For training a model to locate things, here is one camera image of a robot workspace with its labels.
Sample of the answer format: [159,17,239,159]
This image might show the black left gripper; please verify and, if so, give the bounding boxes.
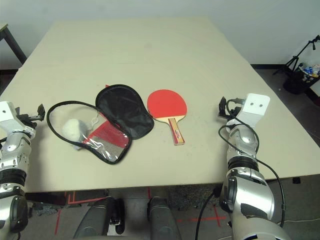
[15,104,46,124]

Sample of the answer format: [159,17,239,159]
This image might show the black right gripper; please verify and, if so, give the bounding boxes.
[217,96,239,119]

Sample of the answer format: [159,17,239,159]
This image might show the grey white plush keychain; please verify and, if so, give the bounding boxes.
[61,115,100,151]

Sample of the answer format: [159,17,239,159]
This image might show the red ping-pong paddle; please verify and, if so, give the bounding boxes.
[146,88,189,146]

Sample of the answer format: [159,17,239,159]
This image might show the red black paddle case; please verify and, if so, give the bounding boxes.
[46,84,155,166]

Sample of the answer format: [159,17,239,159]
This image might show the black bin with colourful items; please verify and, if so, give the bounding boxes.
[282,62,320,95]

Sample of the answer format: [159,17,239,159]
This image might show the black tripod stand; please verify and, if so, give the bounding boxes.
[272,34,320,76]

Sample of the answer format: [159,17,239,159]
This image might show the grey robot left leg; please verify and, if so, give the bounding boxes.
[73,195,126,240]

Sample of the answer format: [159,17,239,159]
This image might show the grey robot leg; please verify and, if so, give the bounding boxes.
[146,196,183,240]
[73,195,126,240]

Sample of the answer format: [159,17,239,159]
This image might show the grey robot right leg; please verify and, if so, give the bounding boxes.
[146,196,183,240]

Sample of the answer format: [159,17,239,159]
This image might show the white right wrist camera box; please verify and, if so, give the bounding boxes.
[236,93,271,129]

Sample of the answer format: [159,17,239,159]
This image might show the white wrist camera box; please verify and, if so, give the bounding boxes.
[0,100,18,124]
[236,93,271,129]

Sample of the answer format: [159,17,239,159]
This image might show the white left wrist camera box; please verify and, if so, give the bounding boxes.
[0,100,18,124]

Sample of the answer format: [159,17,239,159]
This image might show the beige side table black frame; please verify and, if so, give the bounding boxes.
[0,22,28,71]

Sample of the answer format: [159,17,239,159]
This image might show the long black power cable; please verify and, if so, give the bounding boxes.
[194,187,220,240]

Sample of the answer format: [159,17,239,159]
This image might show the white cable on floor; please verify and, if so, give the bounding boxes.
[284,218,320,224]

